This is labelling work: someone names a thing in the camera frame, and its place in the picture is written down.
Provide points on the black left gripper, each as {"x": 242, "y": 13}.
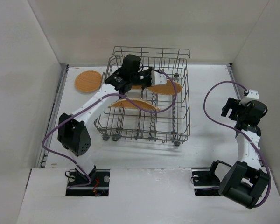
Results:
{"x": 145, "y": 77}

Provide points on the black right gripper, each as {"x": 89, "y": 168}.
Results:
{"x": 230, "y": 108}

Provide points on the fish-shaped woven plate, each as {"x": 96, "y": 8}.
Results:
{"x": 134, "y": 103}
{"x": 137, "y": 87}

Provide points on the round woven plate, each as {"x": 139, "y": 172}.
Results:
{"x": 88, "y": 81}
{"x": 166, "y": 89}

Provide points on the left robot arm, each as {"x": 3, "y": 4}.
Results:
{"x": 73, "y": 129}

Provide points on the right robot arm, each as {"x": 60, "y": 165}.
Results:
{"x": 245, "y": 181}

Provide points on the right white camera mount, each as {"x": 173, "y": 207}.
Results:
{"x": 249, "y": 95}

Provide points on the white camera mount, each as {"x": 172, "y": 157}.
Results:
{"x": 249, "y": 95}
{"x": 158, "y": 78}

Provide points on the grey wire dish rack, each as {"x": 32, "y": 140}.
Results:
{"x": 172, "y": 125}

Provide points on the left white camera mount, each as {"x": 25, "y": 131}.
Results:
{"x": 158, "y": 78}

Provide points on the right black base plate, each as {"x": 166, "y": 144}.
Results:
{"x": 205, "y": 182}

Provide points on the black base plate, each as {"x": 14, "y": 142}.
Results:
{"x": 78, "y": 184}
{"x": 205, "y": 182}

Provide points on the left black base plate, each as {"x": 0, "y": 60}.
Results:
{"x": 78, "y": 184}

